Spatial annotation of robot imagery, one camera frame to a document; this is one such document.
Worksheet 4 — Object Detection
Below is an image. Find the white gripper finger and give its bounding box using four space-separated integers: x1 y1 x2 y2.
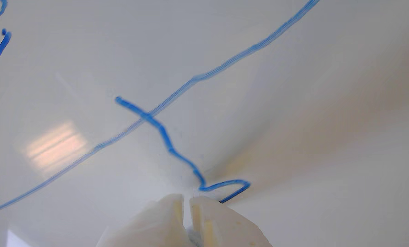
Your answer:
96 193 191 247
190 196 273 247

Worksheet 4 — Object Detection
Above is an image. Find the white whiteboard marker pen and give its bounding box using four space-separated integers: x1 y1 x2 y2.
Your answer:
185 220 203 247

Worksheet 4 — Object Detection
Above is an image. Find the large whiteboard with metal frame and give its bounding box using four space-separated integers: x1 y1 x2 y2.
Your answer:
0 0 409 247

